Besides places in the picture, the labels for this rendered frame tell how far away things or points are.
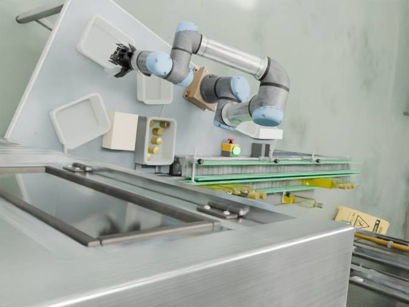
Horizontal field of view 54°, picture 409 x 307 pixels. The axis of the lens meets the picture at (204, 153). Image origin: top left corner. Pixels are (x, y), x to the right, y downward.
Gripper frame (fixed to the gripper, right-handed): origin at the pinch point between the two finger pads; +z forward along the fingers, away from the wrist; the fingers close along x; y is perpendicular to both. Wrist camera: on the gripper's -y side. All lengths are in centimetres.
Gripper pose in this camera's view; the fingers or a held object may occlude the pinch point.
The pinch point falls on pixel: (115, 59)
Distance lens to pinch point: 165.6
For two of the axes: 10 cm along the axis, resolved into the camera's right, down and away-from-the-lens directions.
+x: -4.0, 9.2, -0.6
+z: -6.5, -2.3, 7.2
